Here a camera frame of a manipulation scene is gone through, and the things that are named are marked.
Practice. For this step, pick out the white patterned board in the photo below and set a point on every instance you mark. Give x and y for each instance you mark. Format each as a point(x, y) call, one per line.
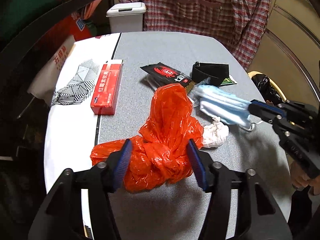
point(77, 204)

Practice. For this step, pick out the black pouch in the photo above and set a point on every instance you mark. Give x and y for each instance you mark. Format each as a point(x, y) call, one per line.
point(214, 73)

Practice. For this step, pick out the red plastic bag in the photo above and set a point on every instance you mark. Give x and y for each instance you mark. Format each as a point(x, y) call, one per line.
point(159, 152)

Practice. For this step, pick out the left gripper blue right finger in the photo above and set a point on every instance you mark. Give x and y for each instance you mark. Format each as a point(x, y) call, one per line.
point(197, 165)

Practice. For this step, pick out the yellow trash bin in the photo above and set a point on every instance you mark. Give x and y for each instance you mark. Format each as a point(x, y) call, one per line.
point(276, 87)

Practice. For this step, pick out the white tissue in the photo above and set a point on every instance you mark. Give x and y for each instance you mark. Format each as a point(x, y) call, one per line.
point(215, 134)

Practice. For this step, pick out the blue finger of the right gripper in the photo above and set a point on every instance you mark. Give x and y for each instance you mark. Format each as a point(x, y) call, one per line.
point(263, 111)
point(280, 111)

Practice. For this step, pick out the black red crab packet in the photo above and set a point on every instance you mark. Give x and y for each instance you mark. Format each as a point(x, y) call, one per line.
point(161, 74)

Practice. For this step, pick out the green white wrapper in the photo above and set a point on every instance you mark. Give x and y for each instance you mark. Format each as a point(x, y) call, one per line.
point(228, 81)

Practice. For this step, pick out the red medicine box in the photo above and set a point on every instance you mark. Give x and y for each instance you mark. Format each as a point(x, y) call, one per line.
point(105, 96)

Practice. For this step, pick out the red bag under shelf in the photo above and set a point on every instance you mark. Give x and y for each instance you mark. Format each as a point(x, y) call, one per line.
point(72, 25)

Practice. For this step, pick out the person's right hand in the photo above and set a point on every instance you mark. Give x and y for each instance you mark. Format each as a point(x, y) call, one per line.
point(300, 179)

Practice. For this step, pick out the red plaid shirt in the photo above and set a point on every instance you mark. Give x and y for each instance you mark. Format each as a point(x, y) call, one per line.
point(237, 24)

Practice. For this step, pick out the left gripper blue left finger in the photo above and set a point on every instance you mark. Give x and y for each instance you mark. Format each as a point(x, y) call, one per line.
point(121, 163)

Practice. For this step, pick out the white lidded bin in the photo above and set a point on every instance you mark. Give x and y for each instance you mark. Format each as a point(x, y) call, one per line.
point(126, 17)

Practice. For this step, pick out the black bin liner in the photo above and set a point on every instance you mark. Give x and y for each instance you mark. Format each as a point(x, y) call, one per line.
point(270, 95)

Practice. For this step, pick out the black shelving rack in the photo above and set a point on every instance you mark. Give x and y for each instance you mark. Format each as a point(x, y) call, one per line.
point(21, 44)

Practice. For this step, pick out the light blue face mask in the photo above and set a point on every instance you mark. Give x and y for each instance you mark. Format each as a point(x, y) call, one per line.
point(231, 109)

